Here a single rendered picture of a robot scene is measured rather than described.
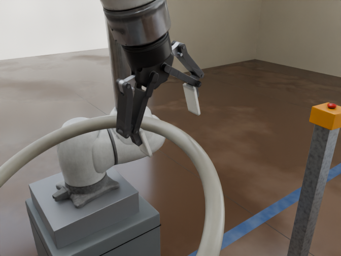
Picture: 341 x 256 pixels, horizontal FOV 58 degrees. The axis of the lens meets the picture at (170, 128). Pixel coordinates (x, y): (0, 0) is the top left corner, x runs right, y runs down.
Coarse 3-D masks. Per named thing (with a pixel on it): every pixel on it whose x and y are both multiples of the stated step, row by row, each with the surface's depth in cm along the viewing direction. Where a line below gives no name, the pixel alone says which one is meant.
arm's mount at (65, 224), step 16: (112, 176) 123; (32, 192) 116; (48, 192) 116; (112, 192) 114; (128, 192) 114; (48, 208) 108; (64, 208) 107; (80, 208) 107; (96, 208) 107; (112, 208) 109; (128, 208) 114; (48, 224) 103; (64, 224) 101; (80, 224) 103; (96, 224) 107; (112, 224) 112; (64, 240) 102
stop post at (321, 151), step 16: (320, 112) 141; (336, 112) 136; (320, 128) 144; (336, 128) 139; (320, 144) 146; (320, 160) 148; (304, 176) 158; (320, 176) 152; (304, 192) 160; (320, 192) 158; (304, 208) 163; (304, 224) 165; (304, 240) 168
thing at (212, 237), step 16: (64, 128) 68; (80, 128) 68; (96, 128) 68; (112, 128) 69; (144, 128) 65; (160, 128) 62; (176, 128) 61; (32, 144) 67; (48, 144) 67; (176, 144) 60; (192, 144) 57; (16, 160) 65; (192, 160) 55; (208, 160) 54; (0, 176) 62; (208, 176) 51; (208, 192) 49; (208, 208) 47; (224, 208) 48; (208, 224) 45; (208, 240) 43
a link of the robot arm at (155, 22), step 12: (156, 0) 40; (108, 12) 41; (120, 12) 40; (132, 12) 40; (144, 12) 40; (156, 12) 41; (168, 12) 44; (120, 24) 41; (132, 24) 41; (144, 24) 41; (156, 24) 42; (168, 24) 44; (120, 36) 44; (132, 36) 42; (144, 36) 42; (156, 36) 43
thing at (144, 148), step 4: (140, 128) 54; (140, 132) 53; (140, 136) 54; (144, 136) 54; (144, 140) 54; (144, 144) 55; (148, 144) 56; (140, 148) 59; (144, 148) 57; (148, 148) 56; (144, 152) 58; (148, 152) 57
